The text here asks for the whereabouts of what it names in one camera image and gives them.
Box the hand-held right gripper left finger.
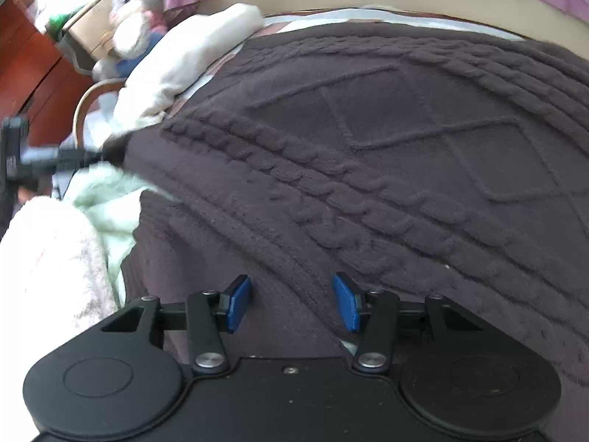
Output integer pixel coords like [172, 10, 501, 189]
[99, 274, 253, 375]

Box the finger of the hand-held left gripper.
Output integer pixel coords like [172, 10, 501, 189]
[28, 140, 127, 170]

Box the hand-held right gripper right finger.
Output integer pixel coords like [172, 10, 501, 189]
[332, 273, 489, 373]

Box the brown cable knit sweater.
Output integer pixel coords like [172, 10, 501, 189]
[120, 21, 589, 438]

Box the checkered rug with dog print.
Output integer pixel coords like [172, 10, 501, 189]
[73, 7, 461, 148]

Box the light green garment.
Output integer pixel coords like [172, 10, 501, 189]
[62, 163, 180, 309]

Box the red-brown wooden dresser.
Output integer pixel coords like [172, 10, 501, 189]
[0, 0, 99, 120]

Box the white fluffy garment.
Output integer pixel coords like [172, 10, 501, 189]
[0, 196, 120, 332]

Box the beige nightstand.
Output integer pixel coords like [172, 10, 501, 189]
[62, 0, 120, 63]

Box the green plastic bag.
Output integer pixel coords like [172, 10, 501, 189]
[46, 11, 70, 33]

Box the white folded garment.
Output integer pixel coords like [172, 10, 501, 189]
[113, 2, 265, 130]

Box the grey plush rabbit toy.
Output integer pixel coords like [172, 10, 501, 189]
[92, 0, 166, 79]

